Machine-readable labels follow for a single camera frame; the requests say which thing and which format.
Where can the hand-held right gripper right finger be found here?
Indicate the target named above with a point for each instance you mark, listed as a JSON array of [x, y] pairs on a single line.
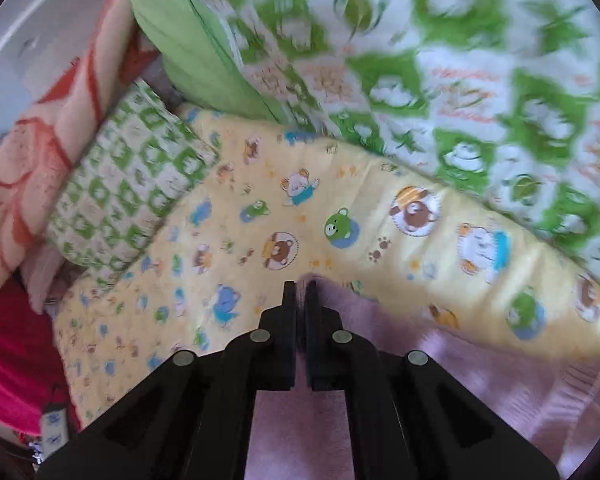
[[320, 350]]

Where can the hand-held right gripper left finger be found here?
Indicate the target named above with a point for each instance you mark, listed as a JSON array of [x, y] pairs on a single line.
[[285, 340]]

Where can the lilac knit sweater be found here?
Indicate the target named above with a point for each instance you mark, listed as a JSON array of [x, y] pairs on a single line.
[[455, 400]]

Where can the yellow bear print bed sheet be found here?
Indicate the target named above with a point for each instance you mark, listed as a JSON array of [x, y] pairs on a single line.
[[330, 185]]

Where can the green white printed pillow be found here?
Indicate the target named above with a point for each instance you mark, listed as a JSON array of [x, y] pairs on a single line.
[[130, 180]]

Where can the small white blue pouch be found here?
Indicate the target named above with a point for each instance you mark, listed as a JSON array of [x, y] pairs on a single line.
[[52, 422]]

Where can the red cloth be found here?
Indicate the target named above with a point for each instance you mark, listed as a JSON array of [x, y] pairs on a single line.
[[10, 360]]

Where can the orange pink patterned blanket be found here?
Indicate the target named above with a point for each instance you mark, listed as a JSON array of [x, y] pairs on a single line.
[[30, 185]]

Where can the green white printed quilt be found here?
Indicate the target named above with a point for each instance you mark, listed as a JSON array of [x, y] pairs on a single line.
[[430, 60]]

